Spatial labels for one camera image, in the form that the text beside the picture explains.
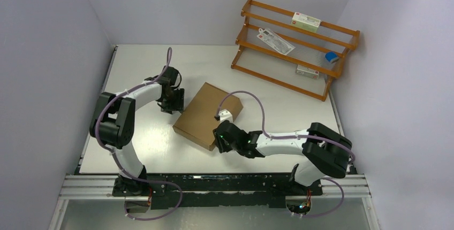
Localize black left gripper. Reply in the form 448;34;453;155
161;87;185;114

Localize brown cardboard box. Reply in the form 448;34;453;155
173;82;228;151

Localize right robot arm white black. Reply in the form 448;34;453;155
213;120;355;195

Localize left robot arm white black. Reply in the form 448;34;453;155
89;66;185;196

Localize small white box lower shelf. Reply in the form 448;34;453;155
296;65;319;79

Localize green white small box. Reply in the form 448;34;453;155
291;12;322;33

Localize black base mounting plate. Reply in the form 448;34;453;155
111;173;323;210

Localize clear plastic packaged item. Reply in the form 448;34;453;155
257;28;295;55

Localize orange wooden shelf rack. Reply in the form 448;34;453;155
231;0;360;101

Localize blue white eraser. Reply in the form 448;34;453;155
324;51;340;64

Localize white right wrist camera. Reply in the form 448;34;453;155
214;109;233;123

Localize aluminium frame rails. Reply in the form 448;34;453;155
49;174;381;229

